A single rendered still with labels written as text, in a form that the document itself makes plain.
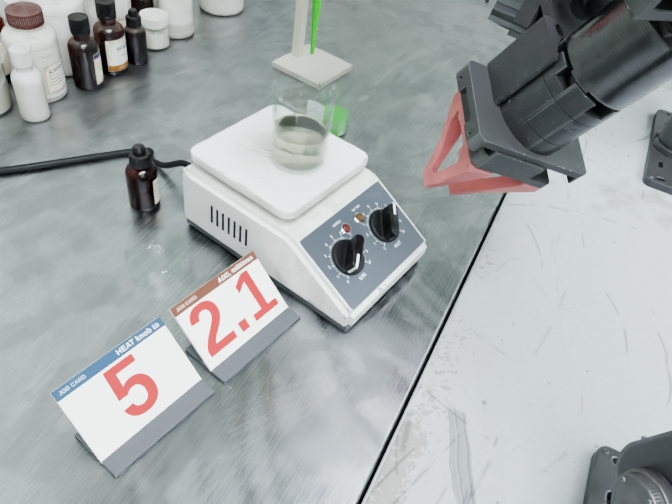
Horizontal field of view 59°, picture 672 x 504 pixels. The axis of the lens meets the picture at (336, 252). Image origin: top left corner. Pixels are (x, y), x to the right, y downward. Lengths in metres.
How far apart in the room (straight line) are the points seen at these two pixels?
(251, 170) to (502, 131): 0.22
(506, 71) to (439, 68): 0.51
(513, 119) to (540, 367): 0.23
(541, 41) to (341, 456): 0.31
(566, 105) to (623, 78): 0.04
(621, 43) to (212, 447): 0.37
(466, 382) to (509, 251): 0.18
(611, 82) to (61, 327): 0.43
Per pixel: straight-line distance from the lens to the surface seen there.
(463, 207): 0.68
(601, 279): 0.66
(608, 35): 0.39
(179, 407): 0.47
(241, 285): 0.50
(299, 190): 0.51
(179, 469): 0.45
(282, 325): 0.51
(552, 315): 0.60
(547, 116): 0.41
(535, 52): 0.41
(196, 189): 0.55
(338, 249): 0.50
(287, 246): 0.49
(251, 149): 0.55
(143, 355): 0.46
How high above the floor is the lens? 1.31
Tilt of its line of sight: 45 degrees down
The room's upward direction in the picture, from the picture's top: 11 degrees clockwise
